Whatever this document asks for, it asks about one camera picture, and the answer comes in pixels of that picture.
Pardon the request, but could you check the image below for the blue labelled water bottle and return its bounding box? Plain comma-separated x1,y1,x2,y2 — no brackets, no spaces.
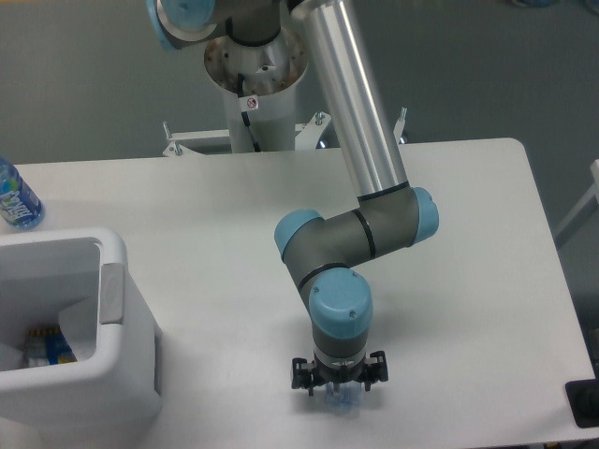
1,158,45,231

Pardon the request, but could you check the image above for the white trash can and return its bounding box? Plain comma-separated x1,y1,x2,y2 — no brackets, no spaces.
1,227,162,429

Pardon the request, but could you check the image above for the white paper wrapper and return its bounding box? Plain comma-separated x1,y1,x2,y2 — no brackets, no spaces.
58,297,98,362

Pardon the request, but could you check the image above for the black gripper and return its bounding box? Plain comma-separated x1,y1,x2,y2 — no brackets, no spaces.
291,351,387,396

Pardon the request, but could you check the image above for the white frame at right edge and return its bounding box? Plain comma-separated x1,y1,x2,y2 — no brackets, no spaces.
553,160,598,249

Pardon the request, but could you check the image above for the black device at table edge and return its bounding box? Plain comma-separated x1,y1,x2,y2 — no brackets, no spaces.
565,379,598,428

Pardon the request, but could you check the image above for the crushed clear plastic bottle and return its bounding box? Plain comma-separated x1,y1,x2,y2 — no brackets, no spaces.
324,382,363,415

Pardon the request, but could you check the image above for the blue yellow snack packet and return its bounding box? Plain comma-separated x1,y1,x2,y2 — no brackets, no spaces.
24,326,77,368

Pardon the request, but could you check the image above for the black cable on pedestal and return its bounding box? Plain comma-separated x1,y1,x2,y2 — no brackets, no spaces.
237,72,262,153

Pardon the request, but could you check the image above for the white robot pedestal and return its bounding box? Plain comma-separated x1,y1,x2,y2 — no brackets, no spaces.
204,27,308,153

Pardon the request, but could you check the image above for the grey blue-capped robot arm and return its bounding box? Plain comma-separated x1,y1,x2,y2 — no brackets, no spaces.
146,1,439,391

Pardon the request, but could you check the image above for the white pedestal base frame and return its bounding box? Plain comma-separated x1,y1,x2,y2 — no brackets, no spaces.
161,107,409,158

